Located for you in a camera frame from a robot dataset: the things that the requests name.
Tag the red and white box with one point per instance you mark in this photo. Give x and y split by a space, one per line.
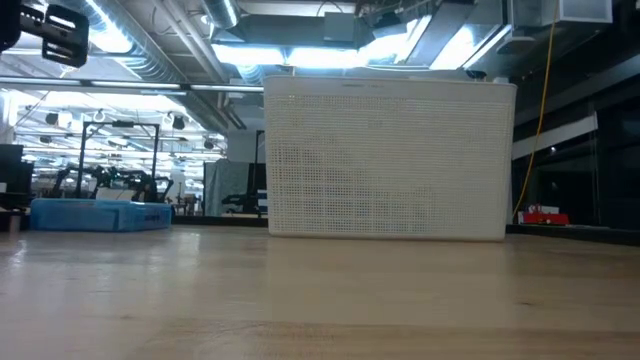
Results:
545 218

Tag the black background robot arms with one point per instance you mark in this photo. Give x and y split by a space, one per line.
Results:
140 182

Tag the black background cabinet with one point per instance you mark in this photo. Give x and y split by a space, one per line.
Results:
12 170

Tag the blue first aid kit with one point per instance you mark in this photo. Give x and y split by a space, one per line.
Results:
100 216

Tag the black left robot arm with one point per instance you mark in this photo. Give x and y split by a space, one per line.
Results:
9 22

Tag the black background station frame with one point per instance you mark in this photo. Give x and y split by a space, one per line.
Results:
82 160

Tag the grey-green background cover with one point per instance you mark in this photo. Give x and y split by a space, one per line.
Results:
225 187

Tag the white plastic storage bin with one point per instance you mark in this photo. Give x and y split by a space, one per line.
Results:
390 160

